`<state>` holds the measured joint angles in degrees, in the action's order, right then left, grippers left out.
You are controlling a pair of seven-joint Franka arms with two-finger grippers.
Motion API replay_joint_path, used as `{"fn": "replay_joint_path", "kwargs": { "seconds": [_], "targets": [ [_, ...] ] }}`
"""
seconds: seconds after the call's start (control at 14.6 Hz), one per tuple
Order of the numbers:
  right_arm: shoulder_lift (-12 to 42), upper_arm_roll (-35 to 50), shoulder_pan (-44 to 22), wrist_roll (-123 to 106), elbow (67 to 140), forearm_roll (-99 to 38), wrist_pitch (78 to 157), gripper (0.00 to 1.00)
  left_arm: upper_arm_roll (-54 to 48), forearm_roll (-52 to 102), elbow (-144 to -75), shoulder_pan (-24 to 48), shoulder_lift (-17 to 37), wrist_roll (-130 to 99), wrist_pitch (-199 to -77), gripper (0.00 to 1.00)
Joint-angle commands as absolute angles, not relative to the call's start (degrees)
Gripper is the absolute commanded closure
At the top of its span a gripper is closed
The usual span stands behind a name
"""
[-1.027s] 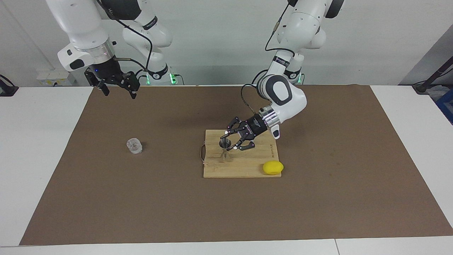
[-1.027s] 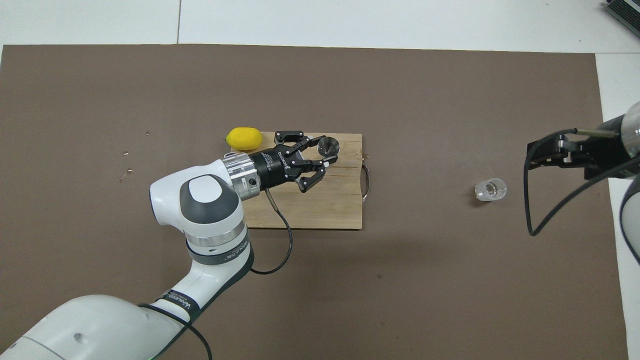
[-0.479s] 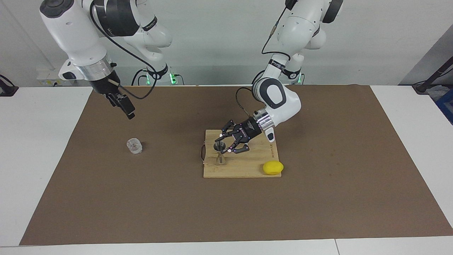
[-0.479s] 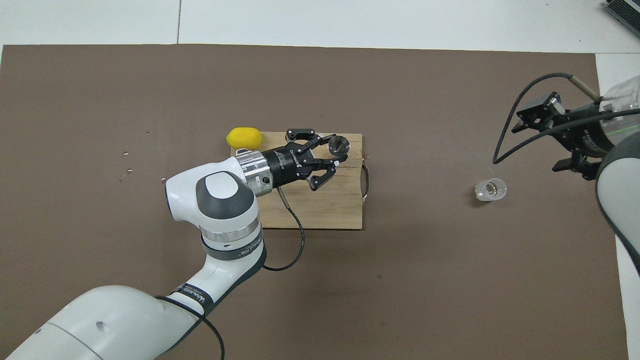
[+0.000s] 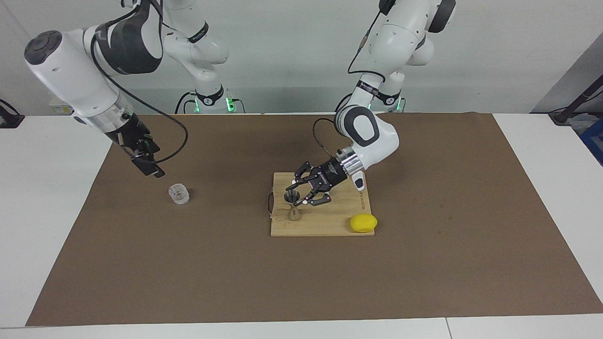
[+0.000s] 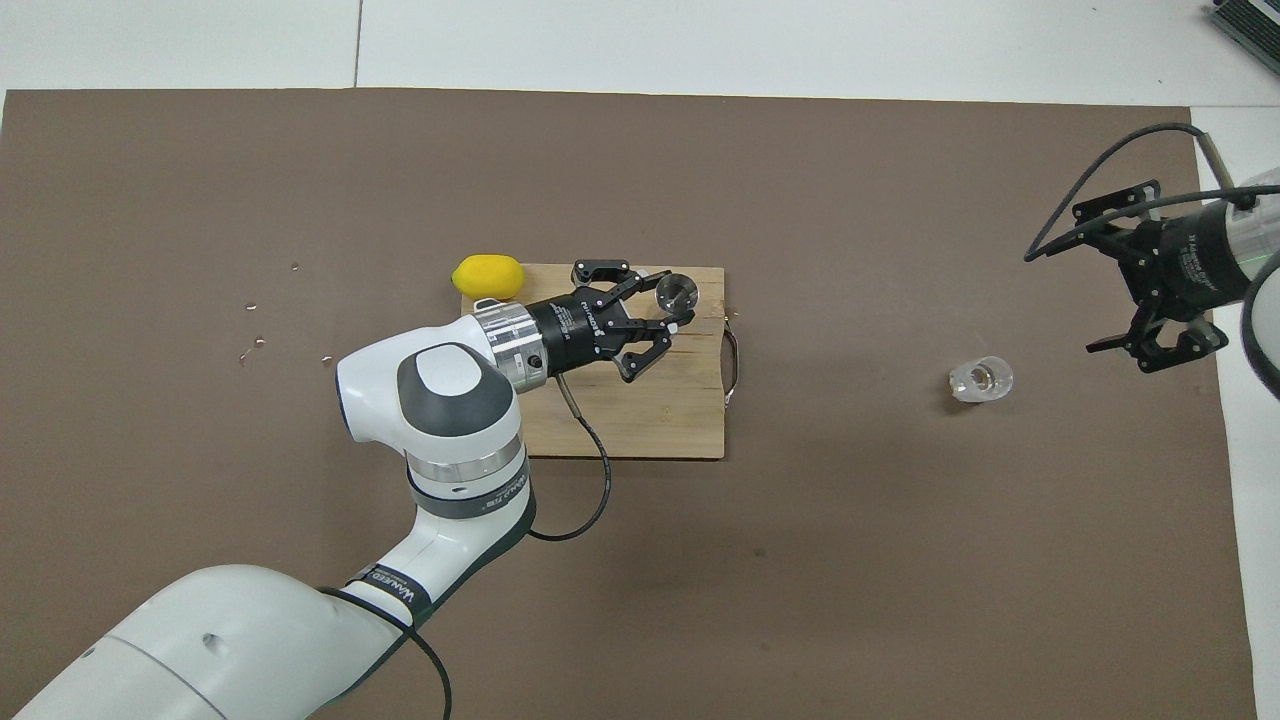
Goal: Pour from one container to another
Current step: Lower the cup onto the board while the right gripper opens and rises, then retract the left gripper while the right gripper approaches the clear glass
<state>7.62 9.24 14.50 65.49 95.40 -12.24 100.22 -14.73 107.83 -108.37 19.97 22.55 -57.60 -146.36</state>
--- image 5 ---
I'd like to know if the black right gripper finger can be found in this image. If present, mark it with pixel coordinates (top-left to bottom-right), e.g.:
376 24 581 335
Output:
134 141 161 163
131 157 165 178

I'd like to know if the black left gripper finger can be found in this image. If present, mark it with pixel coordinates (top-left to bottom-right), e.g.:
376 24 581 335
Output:
292 161 320 185
294 186 332 207

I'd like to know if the steel double jigger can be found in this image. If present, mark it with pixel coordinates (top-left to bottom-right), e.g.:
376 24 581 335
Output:
284 191 302 222

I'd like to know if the small clear glass cup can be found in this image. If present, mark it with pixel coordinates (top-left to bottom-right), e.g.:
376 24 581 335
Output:
169 184 190 206

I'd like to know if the bamboo cutting board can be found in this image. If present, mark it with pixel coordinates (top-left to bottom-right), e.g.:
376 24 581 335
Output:
267 172 375 237

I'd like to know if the yellow lemon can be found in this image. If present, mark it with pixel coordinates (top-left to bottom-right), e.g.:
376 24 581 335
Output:
350 213 378 234

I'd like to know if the brown table mat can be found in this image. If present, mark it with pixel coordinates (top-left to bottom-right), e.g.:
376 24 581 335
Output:
26 113 603 326

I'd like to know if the black clamp stand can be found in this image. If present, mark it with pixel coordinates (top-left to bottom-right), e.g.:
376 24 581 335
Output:
0 99 25 129

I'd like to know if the black tripod stand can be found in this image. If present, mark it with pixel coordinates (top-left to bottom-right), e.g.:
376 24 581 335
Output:
549 75 603 125

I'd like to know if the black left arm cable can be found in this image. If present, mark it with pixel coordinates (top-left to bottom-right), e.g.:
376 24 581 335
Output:
313 0 384 159

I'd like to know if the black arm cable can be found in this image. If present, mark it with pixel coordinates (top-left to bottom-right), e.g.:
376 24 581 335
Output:
91 0 189 163
313 0 384 159

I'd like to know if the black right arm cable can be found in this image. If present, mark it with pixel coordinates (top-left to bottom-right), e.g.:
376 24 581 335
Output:
91 0 189 163

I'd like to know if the black right base cable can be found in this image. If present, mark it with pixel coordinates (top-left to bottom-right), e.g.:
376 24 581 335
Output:
174 92 196 114

